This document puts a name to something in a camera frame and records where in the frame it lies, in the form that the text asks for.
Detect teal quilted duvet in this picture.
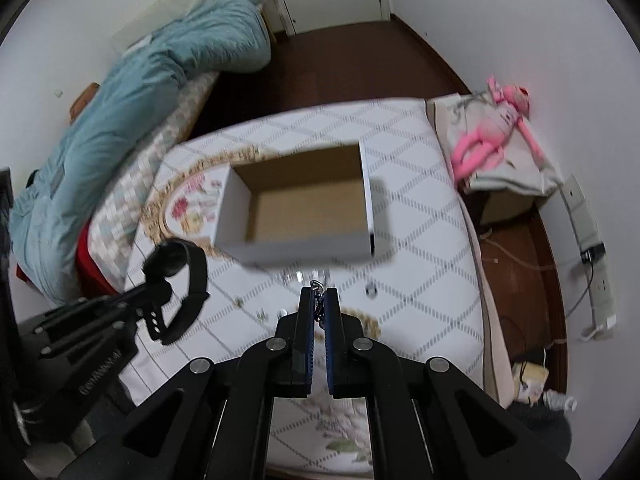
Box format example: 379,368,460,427
9,0,270,306

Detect white power strip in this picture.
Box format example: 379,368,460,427
560,174,617,342

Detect pink panther plush toy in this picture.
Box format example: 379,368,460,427
450,76,544,182

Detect grey cloth bag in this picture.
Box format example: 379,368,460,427
426,91,562,197

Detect crumpled white plastic bottle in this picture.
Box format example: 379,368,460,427
542,390,578,412

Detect red blanket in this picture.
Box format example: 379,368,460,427
15,219,122,297

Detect black smart watch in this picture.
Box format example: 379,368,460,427
142,237,212,346

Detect brown pillow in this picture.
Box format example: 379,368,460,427
70,82,100,124

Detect floral diamond pattern tablecloth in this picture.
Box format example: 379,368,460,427
119,97,486,478

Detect black power adapter cable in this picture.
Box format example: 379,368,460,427
564,242,608,319

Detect white cardboard box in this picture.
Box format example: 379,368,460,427
212,143,375,266

